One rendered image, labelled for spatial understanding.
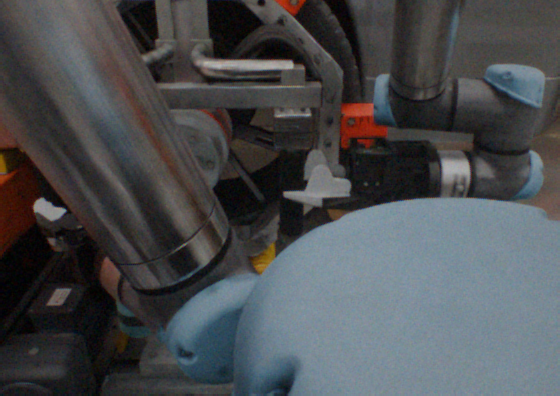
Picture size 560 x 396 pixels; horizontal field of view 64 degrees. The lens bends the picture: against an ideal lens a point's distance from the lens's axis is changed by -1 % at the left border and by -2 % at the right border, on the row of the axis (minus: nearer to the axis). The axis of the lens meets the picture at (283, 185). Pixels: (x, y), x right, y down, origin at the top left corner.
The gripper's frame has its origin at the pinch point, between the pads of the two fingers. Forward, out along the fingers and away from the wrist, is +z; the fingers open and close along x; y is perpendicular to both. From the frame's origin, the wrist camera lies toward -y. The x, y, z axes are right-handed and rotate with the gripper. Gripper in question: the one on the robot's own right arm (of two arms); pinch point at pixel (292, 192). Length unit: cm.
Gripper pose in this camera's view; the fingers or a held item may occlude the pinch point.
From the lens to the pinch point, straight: 65.3
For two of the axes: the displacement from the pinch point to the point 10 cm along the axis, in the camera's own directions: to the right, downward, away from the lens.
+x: 0.4, 4.3, -9.0
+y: 0.0, -9.0, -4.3
